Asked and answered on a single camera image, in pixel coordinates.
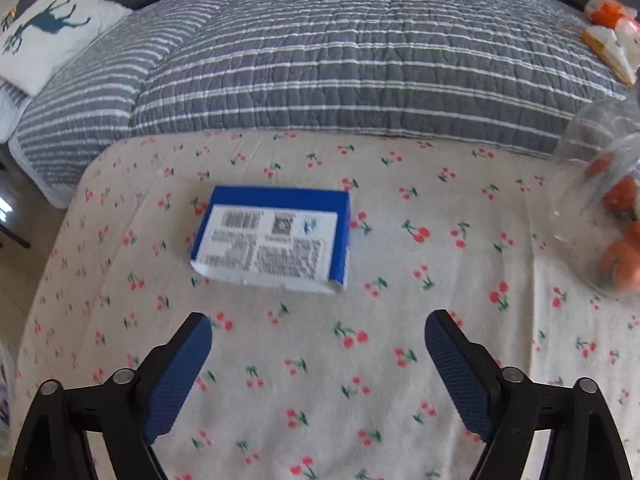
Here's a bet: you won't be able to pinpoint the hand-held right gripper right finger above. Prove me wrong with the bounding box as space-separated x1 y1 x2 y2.
424 309 632 480

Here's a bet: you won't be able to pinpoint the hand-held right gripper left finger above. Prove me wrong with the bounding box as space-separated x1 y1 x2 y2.
10 312 213 480

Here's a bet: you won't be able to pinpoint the blue white cardboard box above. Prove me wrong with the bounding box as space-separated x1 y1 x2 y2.
189 185 352 296

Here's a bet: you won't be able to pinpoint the white plastic bin blue marks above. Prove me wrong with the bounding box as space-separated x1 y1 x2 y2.
0 345 13 441

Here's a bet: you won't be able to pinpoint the cherry print tablecloth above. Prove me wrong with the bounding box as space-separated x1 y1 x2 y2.
12 130 640 480

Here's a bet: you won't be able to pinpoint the clear plastic bag with oranges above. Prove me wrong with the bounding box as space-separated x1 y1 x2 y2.
550 97 640 296

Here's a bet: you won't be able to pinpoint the grey striped quilt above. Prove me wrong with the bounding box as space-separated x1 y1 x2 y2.
0 0 636 208

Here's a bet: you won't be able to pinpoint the orange white packet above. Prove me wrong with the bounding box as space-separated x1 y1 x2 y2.
580 25 640 87
585 0 640 28

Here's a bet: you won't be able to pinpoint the white deer print pillow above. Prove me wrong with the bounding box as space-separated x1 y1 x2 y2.
0 0 133 97

